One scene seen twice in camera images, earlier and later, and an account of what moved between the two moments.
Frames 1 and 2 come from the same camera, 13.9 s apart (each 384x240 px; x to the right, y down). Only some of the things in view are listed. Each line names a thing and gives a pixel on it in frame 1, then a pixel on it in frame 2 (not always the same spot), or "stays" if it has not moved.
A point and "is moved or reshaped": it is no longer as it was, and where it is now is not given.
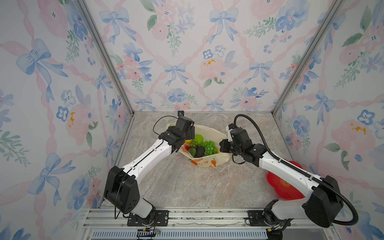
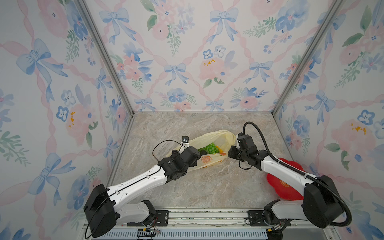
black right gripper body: x=226 y=146 → x=235 y=153
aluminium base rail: x=193 y=224 stays
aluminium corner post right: x=332 y=11 stays
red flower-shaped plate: x=285 y=190 stays
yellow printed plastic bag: x=208 y=161 is moved or reshaped
